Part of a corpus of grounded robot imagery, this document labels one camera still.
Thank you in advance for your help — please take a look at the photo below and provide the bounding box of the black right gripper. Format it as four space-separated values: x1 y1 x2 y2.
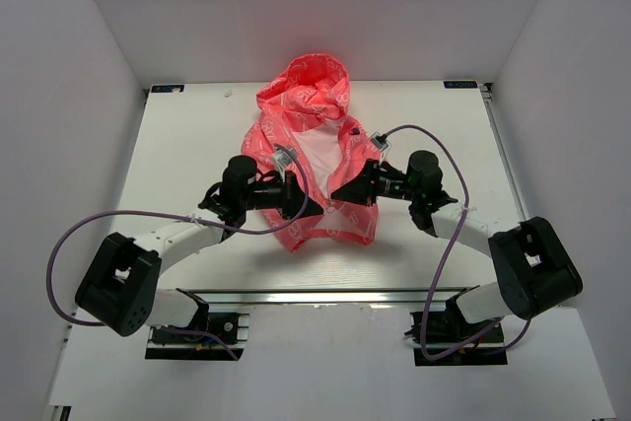
332 157 421 205

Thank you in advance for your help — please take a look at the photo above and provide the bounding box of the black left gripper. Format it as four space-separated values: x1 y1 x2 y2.
241 172 322 222

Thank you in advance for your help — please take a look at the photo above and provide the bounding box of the pink patterned hooded jacket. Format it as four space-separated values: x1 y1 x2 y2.
241 53 381 251

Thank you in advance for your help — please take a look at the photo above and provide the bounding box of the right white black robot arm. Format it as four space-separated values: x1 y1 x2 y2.
332 151 584 341

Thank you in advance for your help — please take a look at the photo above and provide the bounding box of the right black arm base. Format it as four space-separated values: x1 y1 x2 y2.
403 312 508 367

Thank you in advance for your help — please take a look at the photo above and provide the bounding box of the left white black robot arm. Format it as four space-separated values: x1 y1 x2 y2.
75 155 323 341

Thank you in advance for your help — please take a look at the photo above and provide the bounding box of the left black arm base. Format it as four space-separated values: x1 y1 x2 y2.
145 309 249 362

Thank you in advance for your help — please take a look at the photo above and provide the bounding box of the right blue corner label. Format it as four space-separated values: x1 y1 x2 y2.
443 80 478 89

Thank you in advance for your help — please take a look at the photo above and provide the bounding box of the blue corner label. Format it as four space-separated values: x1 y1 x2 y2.
150 85 184 94
443 80 478 89

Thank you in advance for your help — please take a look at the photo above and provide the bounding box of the left blue corner label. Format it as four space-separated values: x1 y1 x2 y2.
150 85 184 94

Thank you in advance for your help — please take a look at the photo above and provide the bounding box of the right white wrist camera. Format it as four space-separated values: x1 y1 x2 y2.
370 132 390 163

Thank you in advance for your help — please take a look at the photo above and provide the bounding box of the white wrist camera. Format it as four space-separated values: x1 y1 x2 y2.
370 132 390 163
271 144 297 176

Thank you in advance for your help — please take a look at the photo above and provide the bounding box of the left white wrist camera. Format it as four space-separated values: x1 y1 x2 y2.
271 144 297 176

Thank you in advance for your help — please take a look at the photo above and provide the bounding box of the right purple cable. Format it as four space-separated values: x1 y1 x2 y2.
379 124 533 362

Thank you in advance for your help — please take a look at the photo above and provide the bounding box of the aluminium front rail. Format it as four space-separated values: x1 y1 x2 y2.
172 287 479 308

